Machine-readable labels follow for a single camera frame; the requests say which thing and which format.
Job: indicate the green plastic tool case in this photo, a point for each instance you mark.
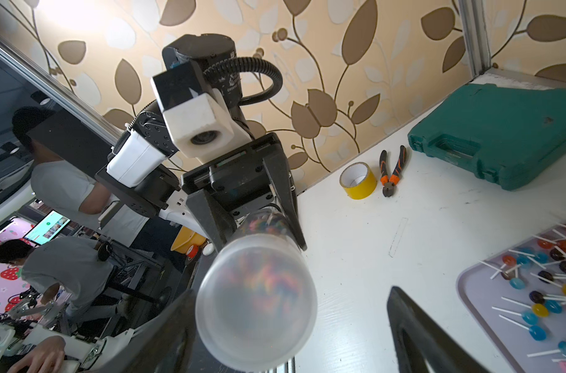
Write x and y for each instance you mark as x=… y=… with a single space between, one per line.
x=502 y=135

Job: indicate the small clear sprinkles jar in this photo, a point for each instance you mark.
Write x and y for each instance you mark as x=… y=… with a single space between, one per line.
x=257 y=305

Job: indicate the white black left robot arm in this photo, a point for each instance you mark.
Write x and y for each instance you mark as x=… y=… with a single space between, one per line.
x=145 y=169

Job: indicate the lilac plastic tray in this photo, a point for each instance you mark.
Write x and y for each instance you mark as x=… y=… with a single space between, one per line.
x=497 y=317

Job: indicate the yellow tape roll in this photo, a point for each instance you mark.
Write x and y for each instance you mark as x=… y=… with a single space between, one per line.
x=358 y=181

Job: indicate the aluminium frame post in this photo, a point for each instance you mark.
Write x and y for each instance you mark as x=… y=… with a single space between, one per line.
x=476 y=36

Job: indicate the pile of lollipops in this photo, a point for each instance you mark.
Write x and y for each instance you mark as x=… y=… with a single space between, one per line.
x=544 y=284

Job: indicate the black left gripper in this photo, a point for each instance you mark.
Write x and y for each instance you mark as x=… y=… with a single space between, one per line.
x=239 y=182

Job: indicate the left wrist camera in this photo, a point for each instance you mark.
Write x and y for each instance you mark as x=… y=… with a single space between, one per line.
x=196 y=116

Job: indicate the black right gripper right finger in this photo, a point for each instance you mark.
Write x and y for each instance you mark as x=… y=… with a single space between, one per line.
x=421 y=345

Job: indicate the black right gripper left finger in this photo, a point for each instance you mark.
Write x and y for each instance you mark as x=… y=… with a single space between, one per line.
x=163 y=346

